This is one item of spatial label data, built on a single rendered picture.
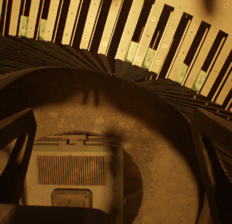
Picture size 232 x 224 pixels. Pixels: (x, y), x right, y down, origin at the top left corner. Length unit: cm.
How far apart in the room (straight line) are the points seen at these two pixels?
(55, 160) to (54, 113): 36
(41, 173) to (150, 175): 69
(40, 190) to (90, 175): 28
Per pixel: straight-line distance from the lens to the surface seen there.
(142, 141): 137
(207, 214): 157
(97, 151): 107
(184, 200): 158
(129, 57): 26
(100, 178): 112
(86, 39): 26
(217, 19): 29
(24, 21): 29
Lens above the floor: 131
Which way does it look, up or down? 84 degrees down
